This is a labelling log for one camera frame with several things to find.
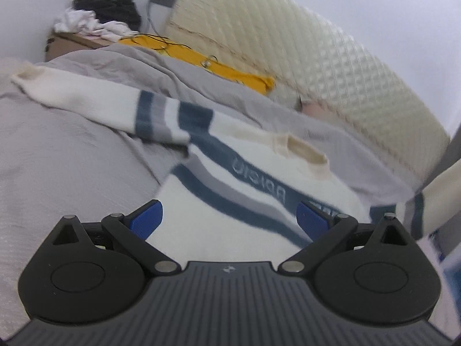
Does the white sweater with blue stripes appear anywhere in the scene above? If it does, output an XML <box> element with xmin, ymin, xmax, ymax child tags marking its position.
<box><xmin>11</xmin><ymin>63</ymin><xmax>461</xmax><ymax>265</ymax></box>

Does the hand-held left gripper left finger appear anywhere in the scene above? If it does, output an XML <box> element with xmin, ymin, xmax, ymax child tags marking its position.
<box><xmin>53</xmin><ymin>199</ymin><xmax>179</xmax><ymax>275</ymax></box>

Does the yellow cloth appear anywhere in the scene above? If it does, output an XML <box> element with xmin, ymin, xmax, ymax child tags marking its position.
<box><xmin>119</xmin><ymin>34</ymin><xmax>276</xmax><ymax>96</ymax></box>

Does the black clothes pile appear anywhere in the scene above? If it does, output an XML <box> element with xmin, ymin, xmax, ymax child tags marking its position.
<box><xmin>72</xmin><ymin>0</ymin><xmax>142</xmax><ymax>31</ymax></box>

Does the black cable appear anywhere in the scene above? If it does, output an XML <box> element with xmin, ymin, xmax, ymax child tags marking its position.
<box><xmin>120</xmin><ymin>33</ymin><xmax>218</xmax><ymax>68</ymax></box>

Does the pale grey pillow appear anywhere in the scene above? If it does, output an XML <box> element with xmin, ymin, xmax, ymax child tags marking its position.
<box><xmin>270</xmin><ymin>88</ymin><xmax>305</xmax><ymax>111</ymax></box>

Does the pink cloth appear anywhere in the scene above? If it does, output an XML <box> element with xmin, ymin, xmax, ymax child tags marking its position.
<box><xmin>301</xmin><ymin>101</ymin><xmax>328</xmax><ymax>116</ymax></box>

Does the cardboard box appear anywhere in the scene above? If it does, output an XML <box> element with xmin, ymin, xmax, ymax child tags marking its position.
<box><xmin>45</xmin><ymin>32</ymin><xmax>109</xmax><ymax>62</ymax></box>

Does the cream quilted headboard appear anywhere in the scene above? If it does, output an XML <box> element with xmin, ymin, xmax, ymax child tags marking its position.
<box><xmin>164</xmin><ymin>0</ymin><xmax>451</xmax><ymax>191</ymax></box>

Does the white clothes pile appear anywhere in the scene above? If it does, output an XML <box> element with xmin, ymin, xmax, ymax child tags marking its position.
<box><xmin>54</xmin><ymin>9</ymin><xmax>135</xmax><ymax>42</ymax></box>

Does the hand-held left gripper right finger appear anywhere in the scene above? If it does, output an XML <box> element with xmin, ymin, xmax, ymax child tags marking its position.
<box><xmin>278</xmin><ymin>199</ymin><xmax>408</xmax><ymax>274</ymax></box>

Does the grey cable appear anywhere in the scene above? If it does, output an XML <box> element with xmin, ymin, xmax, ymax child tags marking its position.
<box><xmin>146</xmin><ymin>0</ymin><xmax>161</xmax><ymax>37</ymax></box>

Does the white dotted mattress cover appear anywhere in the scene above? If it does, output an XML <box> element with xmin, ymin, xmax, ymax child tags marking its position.
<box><xmin>0</xmin><ymin>173</ymin><xmax>62</xmax><ymax>336</ymax></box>

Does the grey bed sheet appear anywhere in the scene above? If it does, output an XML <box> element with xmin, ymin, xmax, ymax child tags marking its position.
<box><xmin>0</xmin><ymin>41</ymin><xmax>429</xmax><ymax>231</ymax></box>

